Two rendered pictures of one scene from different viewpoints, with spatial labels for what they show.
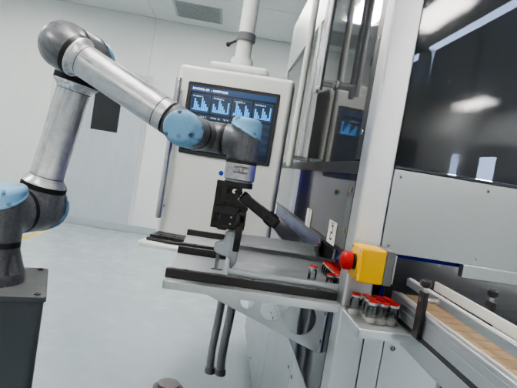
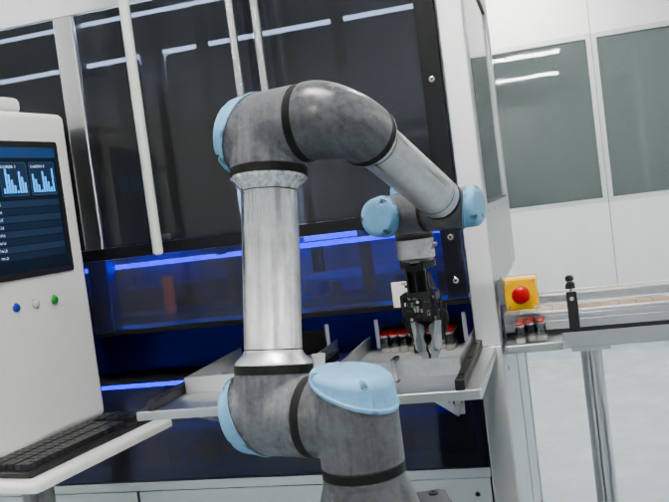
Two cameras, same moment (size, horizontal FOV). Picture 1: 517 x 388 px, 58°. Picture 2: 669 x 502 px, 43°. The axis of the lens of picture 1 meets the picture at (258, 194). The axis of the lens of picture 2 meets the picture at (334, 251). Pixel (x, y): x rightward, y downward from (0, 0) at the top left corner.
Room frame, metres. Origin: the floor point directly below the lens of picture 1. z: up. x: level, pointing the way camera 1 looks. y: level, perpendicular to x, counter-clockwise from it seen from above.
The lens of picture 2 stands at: (0.72, 1.69, 1.24)
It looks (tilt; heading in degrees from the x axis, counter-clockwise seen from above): 3 degrees down; 290
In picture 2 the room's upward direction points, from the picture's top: 7 degrees counter-clockwise
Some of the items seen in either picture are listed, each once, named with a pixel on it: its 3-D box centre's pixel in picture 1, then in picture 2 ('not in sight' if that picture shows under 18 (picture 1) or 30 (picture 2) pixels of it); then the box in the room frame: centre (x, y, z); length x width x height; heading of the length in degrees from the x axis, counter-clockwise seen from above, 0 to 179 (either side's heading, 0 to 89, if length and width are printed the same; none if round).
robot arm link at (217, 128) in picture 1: (202, 135); (396, 214); (1.13, 0.16, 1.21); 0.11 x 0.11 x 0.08; 79
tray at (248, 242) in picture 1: (276, 249); (267, 365); (1.55, -0.09, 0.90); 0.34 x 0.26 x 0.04; 95
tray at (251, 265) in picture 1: (290, 272); (410, 353); (1.21, -0.12, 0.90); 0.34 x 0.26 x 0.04; 95
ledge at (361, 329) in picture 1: (381, 326); (535, 342); (0.96, -0.30, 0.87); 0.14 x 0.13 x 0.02; 95
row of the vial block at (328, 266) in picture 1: (331, 275); (417, 341); (1.22, -0.23, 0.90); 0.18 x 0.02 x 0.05; 5
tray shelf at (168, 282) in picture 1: (258, 265); (331, 377); (1.38, -0.03, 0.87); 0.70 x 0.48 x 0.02; 5
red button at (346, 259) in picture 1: (349, 260); (521, 295); (0.97, -0.21, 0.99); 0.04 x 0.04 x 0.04; 5
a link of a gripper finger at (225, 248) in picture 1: (225, 249); (434, 343); (1.11, 0.06, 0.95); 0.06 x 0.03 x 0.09; 95
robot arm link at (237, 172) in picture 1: (239, 173); (417, 250); (1.13, 0.05, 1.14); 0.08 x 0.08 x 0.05
